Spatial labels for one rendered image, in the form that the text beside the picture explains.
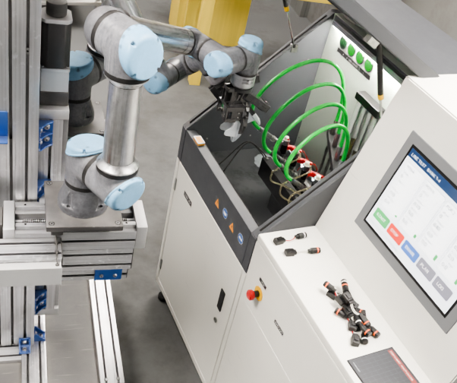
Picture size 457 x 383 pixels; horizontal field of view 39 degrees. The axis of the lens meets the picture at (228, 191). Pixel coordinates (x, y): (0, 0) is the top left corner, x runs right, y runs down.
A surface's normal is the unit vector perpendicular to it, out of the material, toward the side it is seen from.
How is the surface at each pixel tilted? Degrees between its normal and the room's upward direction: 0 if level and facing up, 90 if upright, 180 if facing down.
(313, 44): 90
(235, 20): 90
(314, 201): 90
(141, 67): 83
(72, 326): 0
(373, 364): 0
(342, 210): 76
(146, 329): 0
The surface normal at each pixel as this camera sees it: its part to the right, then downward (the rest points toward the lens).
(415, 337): -0.83, -0.09
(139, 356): 0.19, -0.78
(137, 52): 0.73, 0.42
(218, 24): 0.18, 0.62
